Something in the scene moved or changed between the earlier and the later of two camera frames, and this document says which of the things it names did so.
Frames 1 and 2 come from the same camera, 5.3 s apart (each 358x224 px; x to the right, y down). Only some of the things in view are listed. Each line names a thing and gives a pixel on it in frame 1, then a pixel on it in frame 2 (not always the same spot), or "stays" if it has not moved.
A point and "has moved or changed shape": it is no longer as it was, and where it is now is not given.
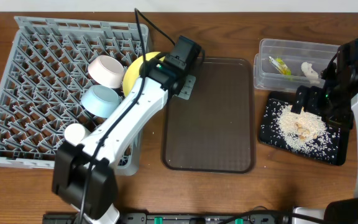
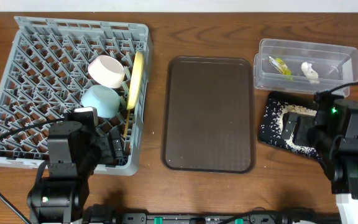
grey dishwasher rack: (46, 76) stays
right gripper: (312, 94) -> (303, 122)
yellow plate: (132, 73) has moved or changed shape
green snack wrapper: (279, 64) stays
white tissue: (312, 76) stays
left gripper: (187, 88) -> (106, 155)
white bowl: (106, 71) stays
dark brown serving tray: (214, 130) stays
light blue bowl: (100, 101) stays
